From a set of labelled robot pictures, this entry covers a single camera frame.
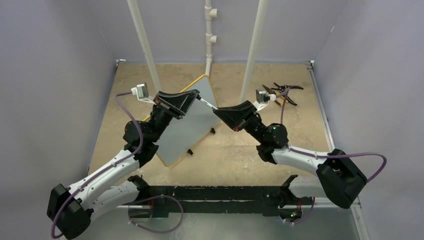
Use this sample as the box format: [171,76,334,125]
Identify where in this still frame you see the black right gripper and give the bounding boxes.
[214,100,267,144]

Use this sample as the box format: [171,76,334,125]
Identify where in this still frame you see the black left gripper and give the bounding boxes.
[147,88,197,143]

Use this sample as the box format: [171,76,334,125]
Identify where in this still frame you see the black whiteboard marker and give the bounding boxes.
[196,95,218,111]

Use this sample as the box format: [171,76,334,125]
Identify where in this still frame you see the yellow framed whiteboard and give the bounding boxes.
[141,74,220,167]

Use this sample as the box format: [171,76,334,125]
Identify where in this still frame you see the black metal whiteboard stand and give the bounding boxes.
[186,127,216,156]

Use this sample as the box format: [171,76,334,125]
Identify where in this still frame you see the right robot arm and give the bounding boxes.
[213,101,369,209]

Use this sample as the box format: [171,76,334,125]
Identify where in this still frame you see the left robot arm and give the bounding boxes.
[47,89,200,240]

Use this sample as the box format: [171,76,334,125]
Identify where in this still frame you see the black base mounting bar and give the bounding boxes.
[117,184,314,219]

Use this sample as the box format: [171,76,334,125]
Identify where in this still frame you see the yellow handled needle-nose pliers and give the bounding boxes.
[262,84,298,107]

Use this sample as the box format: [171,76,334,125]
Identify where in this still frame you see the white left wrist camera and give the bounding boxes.
[131,83,154,104]

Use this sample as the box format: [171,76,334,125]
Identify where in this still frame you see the black handled wire cutters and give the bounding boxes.
[271,82,304,93]

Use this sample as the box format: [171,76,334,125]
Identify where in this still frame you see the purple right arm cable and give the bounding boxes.
[274,86,388,226]

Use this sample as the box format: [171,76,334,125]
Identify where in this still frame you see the white PVC pipe frame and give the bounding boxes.
[127,0,269,103]

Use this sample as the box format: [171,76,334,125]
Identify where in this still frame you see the aluminium rail right edge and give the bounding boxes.
[304,61,335,150]

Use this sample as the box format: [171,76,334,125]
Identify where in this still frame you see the aluminium front frame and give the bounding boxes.
[74,181,369,240]

